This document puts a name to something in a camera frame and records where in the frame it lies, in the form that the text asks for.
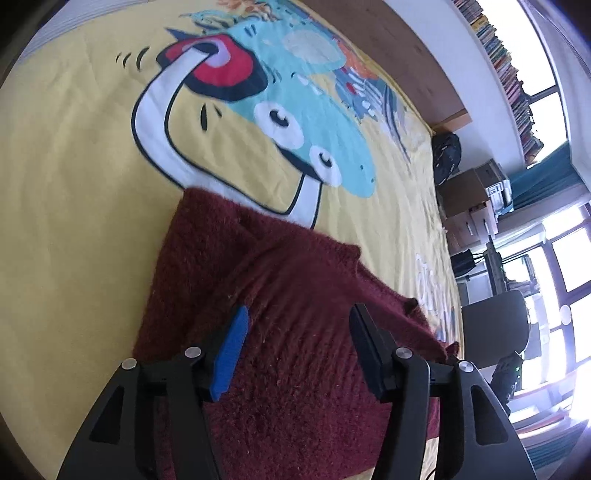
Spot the maroon knit sweater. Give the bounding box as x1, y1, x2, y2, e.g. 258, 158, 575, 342
134, 189, 459, 479

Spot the black backpack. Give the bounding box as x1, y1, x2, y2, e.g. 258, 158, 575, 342
432, 132, 462, 186

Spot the dark office chair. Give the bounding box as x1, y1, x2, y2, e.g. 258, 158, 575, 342
462, 291, 530, 369

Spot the teal curtain right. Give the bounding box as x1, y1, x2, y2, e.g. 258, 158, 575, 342
509, 141, 583, 210

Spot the row of books on shelf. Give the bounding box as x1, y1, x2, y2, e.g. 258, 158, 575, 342
452, 0, 544, 167

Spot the wooden headboard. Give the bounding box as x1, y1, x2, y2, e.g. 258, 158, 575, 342
305, 0, 472, 133

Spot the yellow printed bedspread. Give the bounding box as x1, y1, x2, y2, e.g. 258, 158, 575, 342
1, 1, 459, 479

